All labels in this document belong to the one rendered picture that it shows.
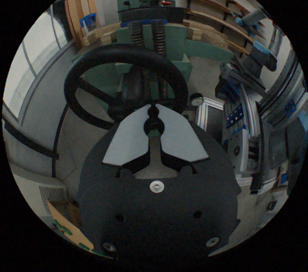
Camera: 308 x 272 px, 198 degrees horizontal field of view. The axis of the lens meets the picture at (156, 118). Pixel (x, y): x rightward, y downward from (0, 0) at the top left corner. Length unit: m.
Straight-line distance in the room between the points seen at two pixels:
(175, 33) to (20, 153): 1.62
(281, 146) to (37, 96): 1.90
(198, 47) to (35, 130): 1.66
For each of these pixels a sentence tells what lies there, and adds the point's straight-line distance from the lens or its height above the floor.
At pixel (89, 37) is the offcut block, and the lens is 0.47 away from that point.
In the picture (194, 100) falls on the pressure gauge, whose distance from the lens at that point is 0.44.
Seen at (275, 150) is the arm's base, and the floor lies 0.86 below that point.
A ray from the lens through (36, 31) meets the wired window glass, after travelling 1.85.
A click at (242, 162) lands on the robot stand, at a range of 0.33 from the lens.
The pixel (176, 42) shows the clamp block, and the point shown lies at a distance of 0.22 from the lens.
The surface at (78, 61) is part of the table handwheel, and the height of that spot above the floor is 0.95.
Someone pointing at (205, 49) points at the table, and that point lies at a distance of 0.37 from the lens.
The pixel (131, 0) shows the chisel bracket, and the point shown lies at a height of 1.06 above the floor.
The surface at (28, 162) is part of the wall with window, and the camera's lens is 1.59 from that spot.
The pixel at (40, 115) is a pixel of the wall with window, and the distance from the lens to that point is 1.56.
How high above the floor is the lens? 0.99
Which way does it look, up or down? 63 degrees down
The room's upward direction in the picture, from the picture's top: straight up
